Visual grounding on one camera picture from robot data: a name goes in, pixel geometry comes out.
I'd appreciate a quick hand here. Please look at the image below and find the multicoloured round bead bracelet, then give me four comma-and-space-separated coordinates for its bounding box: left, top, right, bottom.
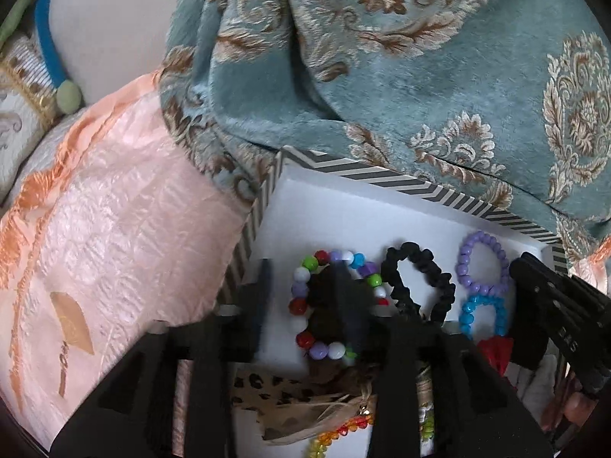
288, 249, 390, 362

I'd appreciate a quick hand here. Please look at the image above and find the purple bead bracelet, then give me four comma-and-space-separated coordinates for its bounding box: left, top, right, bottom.
456, 230, 511, 297

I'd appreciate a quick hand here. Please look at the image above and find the red fabric bow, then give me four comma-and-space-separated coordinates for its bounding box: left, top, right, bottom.
475, 336, 516, 375

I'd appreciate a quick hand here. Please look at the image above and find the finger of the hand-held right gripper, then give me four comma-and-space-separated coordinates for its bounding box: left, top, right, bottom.
512, 327, 549, 369
508, 252, 611, 397

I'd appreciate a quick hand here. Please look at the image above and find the rainbow crystal bracelet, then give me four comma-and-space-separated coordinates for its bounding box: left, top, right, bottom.
308, 415, 375, 458

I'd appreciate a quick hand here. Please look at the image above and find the black scrunchie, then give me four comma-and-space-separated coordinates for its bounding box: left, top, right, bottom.
380, 242, 457, 327

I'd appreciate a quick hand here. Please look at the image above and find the green and blue plush toy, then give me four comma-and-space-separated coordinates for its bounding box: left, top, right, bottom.
0, 0, 84, 115

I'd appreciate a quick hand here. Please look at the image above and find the black white zigzag striped box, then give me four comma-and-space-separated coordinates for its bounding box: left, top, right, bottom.
217, 148, 569, 458

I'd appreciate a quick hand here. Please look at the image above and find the teal floral brocade cloth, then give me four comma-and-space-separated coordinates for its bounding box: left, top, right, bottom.
160, 0, 611, 268

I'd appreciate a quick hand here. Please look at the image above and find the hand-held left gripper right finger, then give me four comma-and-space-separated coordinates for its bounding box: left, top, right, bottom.
334, 263, 554, 458

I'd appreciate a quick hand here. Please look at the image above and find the plain cream cushion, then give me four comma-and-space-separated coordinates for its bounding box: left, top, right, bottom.
50, 0, 201, 106

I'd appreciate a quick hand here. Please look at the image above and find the light blue cloth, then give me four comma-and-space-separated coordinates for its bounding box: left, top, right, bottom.
518, 358, 569, 421

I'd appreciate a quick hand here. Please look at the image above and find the floral embroidered cushion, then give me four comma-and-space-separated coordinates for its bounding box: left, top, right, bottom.
0, 33, 63, 201

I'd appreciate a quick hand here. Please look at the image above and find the blue bead bracelet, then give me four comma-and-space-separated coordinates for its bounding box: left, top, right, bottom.
458, 293, 509, 342

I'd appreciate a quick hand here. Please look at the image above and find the pink textured blanket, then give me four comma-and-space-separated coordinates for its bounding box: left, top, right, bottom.
0, 71, 611, 449

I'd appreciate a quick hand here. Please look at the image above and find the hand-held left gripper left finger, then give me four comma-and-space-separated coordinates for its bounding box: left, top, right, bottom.
50, 258, 275, 458

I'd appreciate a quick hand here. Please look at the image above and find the person's right hand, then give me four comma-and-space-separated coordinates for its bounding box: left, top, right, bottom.
541, 367, 603, 444

